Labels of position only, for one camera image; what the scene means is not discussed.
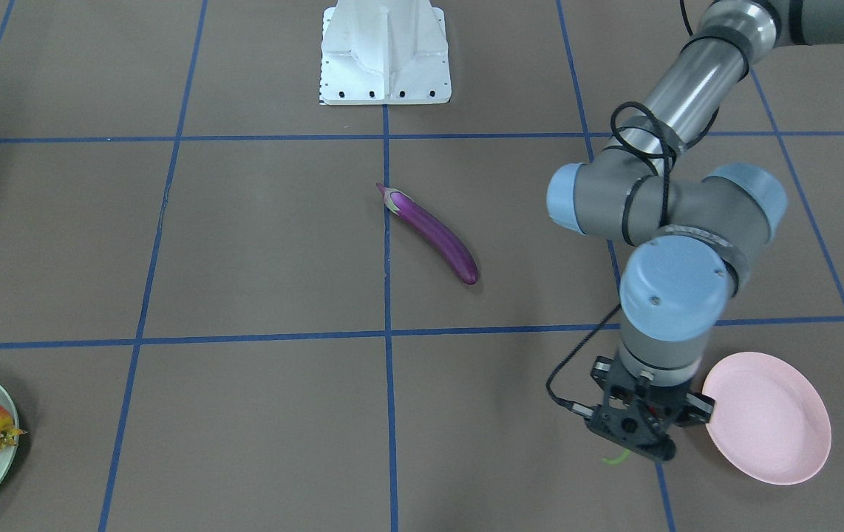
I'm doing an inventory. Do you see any red chili pepper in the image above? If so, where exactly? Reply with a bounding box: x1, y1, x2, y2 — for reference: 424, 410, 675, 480
601, 449, 632, 467

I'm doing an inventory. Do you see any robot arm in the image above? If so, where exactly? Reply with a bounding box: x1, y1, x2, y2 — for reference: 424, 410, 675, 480
546, 1, 844, 463

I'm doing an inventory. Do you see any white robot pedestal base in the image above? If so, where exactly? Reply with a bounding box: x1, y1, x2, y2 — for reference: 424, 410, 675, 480
319, 1, 452, 106

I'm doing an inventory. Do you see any purple eggplant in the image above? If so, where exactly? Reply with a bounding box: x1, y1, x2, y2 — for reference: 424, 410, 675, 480
375, 183, 480, 286

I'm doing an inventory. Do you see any pink plate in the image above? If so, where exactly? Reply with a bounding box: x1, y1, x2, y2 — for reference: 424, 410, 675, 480
702, 352, 833, 485

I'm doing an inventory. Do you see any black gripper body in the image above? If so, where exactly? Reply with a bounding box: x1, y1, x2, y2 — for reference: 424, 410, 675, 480
585, 356, 715, 463

